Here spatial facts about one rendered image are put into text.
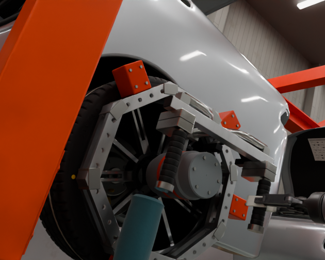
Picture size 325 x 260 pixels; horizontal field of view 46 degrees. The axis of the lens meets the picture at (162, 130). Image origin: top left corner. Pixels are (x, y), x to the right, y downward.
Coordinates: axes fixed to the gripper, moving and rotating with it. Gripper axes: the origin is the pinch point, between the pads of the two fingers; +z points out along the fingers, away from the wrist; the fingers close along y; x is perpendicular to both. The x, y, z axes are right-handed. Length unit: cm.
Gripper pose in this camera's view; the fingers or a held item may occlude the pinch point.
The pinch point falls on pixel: (261, 203)
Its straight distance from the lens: 112.7
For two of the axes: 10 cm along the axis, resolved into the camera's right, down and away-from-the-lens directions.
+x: 2.8, -9.0, 3.3
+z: -6.0, 1.0, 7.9
